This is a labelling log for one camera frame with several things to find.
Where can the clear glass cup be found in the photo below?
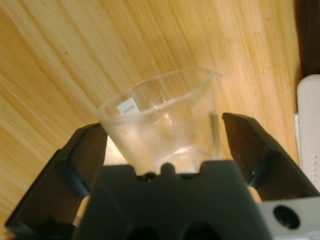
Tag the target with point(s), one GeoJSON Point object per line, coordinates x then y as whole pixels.
{"type": "Point", "coordinates": [160, 130]}

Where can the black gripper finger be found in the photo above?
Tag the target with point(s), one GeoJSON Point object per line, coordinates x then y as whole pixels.
{"type": "Point", "coordinates": [265, 170]}
{"type": "Point", "coordinates": [62, 187]}

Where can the white capsule coffee machine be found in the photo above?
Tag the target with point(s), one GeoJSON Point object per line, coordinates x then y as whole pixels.
{"type": "Point", "coordinates": [310, 120]}

